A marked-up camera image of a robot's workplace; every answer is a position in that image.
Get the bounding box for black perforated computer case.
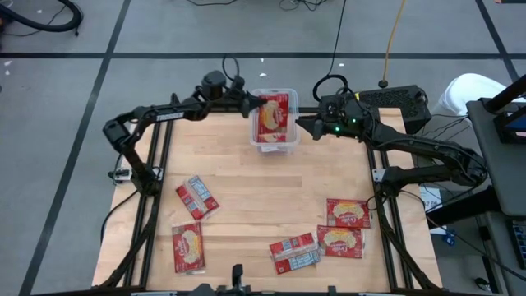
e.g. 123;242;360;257
319;84;433;136

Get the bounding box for red Orville popcorn bag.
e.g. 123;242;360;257
257;131;288;145
256;93;291;135
175;174;222;222
316;224;366;260
325;197;372;229
268;232;322;275
171;220;206;275

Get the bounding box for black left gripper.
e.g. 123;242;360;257
209;93;268;119

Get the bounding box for yellow hanging cable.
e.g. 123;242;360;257
381;0;408;90

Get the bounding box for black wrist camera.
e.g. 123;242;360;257
324;102;344;120
229;75;247;95

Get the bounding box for black device with blue screen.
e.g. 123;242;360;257
492;110;526;145

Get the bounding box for black floor cable bundle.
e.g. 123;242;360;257
279;0;330;12
187;0;239;7

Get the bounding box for white rounded object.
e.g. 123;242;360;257
436;72;526;118

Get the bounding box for black keyboard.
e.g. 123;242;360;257
509;220;526;271

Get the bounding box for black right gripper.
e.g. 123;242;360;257
295;107;377;141

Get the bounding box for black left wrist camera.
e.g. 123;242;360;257
229;75;247;95

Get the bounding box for black desk pole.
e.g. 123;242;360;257
484;73;526;114

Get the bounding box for black vacuum hose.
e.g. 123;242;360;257
0;0;85;37

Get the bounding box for clear plastic bin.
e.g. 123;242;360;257
249;87;301;155

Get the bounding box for black hanging coiled cable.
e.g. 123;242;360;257
311;0;350;104

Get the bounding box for gray side desk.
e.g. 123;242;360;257
465;97;526;218

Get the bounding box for white paper sheet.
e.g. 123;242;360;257
419;187;444;215

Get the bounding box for black left wrist camera cable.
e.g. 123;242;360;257
221;53;242;83

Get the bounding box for black left arm floor cable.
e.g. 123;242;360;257
99;188;141;246

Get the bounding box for black upright clamp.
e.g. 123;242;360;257
231;264;244;289

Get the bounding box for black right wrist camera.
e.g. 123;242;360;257
324;102;344;120

